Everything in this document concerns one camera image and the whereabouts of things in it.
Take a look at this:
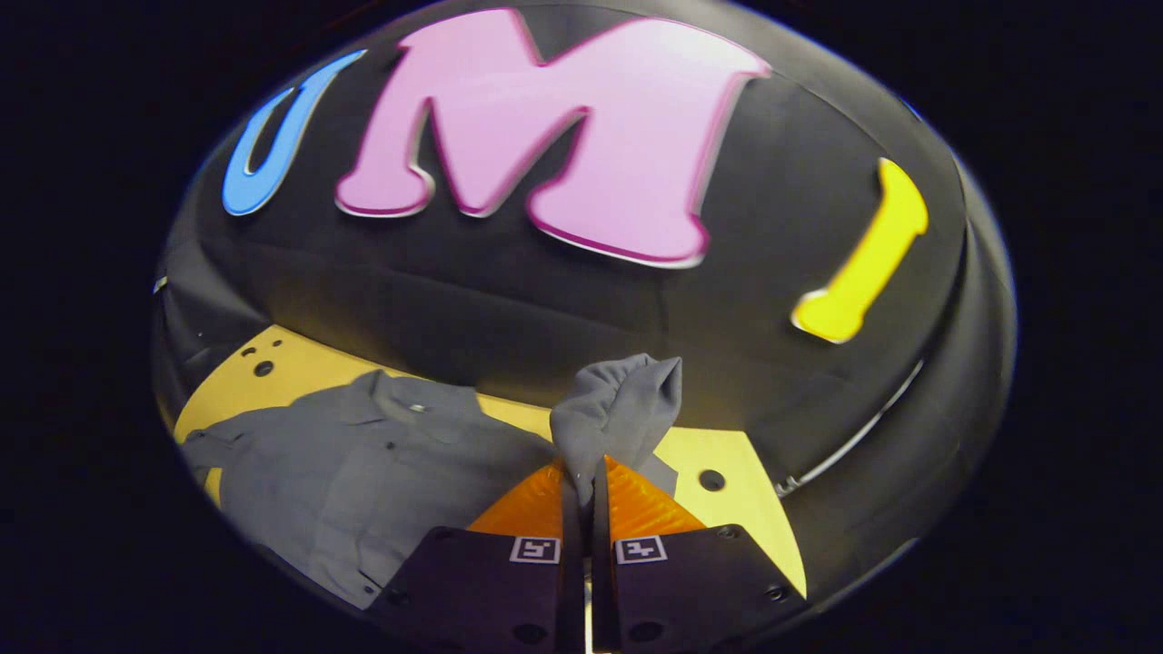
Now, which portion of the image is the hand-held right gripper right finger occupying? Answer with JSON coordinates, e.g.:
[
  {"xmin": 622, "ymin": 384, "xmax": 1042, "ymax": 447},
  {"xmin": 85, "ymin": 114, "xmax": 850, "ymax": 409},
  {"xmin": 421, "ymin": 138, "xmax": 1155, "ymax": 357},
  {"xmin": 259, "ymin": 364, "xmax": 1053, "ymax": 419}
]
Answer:
[{"xmin": 591, "ymin": 454, "xmax": 808, "ymax": 654}]

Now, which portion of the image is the thin white strip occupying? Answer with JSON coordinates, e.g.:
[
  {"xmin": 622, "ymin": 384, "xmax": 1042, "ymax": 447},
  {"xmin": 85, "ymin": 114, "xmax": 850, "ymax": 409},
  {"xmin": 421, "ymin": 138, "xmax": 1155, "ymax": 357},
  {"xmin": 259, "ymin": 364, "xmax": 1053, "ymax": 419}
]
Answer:
[{"xmin": 781, "ymin": 359, "xmax": 926, "ymax": 498}]

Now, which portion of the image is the grey long-sleeved shirt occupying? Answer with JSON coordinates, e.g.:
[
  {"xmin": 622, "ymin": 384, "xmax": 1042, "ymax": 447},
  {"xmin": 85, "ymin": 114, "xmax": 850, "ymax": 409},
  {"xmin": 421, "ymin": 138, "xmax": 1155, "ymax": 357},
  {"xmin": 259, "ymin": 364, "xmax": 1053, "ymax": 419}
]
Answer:
[{"xmin": 180, "ymin": 354, "xmax": 684, "ymax": 611}]

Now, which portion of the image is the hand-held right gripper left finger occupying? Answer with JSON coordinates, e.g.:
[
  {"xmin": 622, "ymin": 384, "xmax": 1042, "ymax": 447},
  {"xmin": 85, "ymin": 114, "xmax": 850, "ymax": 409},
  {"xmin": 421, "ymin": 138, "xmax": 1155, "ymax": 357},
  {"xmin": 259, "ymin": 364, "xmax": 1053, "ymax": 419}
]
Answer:
[{"xmin": 368, "ymin": 457, "xmax": 587, "ymax": 654}]

